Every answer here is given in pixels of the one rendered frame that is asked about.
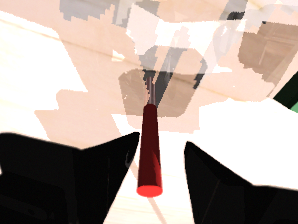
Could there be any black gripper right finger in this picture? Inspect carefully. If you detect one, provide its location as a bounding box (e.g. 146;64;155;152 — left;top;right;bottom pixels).
184;141;298;224

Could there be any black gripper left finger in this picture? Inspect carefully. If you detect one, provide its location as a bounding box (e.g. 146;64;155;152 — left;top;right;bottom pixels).
0;131;140;224

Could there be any dark red peg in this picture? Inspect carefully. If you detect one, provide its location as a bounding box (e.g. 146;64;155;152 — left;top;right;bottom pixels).
136;104;163;198

